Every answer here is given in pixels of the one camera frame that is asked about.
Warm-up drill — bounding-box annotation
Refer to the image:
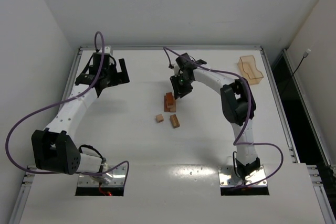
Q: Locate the red-brown arch block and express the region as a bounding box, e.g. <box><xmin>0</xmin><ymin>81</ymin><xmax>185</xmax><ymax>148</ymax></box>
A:
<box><xmin>164</xmin><ymin>92</ymin><xmax>174</xmax><ymax>109</ymax></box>

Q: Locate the light wood long block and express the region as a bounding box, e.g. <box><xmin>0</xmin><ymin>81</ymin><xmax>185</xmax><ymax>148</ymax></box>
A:
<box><xmin>169</xmin><ymin>98</ymin><xmax>176</xmax><ymax>113</ymax></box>

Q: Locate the clear orange plastic box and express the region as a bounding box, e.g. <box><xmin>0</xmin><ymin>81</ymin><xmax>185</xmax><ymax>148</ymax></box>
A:
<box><xmin>237</xmin><ymin>55</ymin><xmax>264</xmax><ymax>85</ymax></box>

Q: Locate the red-brown long block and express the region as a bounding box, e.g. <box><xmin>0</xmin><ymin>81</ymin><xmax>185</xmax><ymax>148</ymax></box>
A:
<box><xmin>164</xmin><ymin>103</ymin><xmax>170</xmax><ymax>112</ymax></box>

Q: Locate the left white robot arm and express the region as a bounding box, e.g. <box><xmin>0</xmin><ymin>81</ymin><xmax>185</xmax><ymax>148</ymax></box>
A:
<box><xmin>31</xmin><ymin>52</ymin><xmax>130</xmax><ymax>176</ymax></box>

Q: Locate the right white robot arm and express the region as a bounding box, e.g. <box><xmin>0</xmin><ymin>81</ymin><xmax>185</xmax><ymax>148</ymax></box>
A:
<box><xmin>170</xmin><ymin>53</ymin><xmax>260</xmax><ymax>179</ymax></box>

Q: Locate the dark-topped wood block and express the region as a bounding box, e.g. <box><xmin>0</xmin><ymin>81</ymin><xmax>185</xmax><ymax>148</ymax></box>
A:
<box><xmin>170</xmin><ymin>114</ymin><xmax>180</xmax><ymax>129</ymax></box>

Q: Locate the small plain wood cube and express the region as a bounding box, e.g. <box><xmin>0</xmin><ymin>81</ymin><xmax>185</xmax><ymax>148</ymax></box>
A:
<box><xmin>155</xmin><ymin>114</ymin><xmax>164</xmax><ymax>123</ymax></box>

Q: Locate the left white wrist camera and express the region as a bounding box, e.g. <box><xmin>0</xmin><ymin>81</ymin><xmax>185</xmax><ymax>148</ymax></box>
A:
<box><xmin>101</xmin><ymin>46</ymin><xmax>113</xmax><ymax>56</ymax></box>

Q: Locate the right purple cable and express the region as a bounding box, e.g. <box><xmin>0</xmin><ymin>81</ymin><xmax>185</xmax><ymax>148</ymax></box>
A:
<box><xmin>162</xmin><ymin>47</ymin><xmax>284</xmax><ymax>190</ymax></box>

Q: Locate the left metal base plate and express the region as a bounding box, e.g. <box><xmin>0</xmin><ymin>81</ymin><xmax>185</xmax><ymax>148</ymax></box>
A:
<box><xmin>77</xmin><ymin>165</ymin><xmax>128</xmax><ymax>187</ymax></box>

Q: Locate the metal base plate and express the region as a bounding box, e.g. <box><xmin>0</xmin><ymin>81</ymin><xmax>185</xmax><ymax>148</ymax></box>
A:
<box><xmin>218</xmin><ymin>165</ymin><xmax>267</xmax><ymax>188</ymax></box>
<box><xmin>77</xmin><ymin>165</ymin><xmax>128</xmax><ymax>187</ymax></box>

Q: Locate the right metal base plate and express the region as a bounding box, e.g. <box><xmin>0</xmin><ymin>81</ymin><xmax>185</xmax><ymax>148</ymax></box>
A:
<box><xmin>218</xmin><ymin>165</ymin><xmax>267</xmax><ymax>188</ymax></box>

